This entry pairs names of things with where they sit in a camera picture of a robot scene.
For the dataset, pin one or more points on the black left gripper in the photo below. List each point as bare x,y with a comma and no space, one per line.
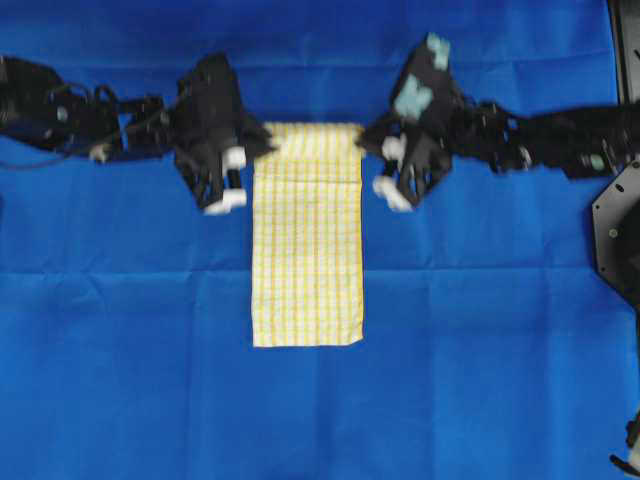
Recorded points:
209,154

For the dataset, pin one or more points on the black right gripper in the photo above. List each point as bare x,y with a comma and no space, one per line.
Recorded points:
412,134

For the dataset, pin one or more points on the yellow checked towel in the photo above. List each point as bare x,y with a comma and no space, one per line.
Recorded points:
307,262

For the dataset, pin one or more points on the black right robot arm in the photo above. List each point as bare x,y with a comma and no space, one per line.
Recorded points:
582,142

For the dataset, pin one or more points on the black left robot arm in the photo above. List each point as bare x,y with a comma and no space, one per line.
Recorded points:
42,110

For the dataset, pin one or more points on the blue table cloth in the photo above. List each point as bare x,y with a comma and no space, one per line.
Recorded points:
491,348

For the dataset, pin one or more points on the black clamp at corner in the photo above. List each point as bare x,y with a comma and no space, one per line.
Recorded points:
630,466

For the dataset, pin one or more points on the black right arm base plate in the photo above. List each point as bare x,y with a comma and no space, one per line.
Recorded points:
615,211

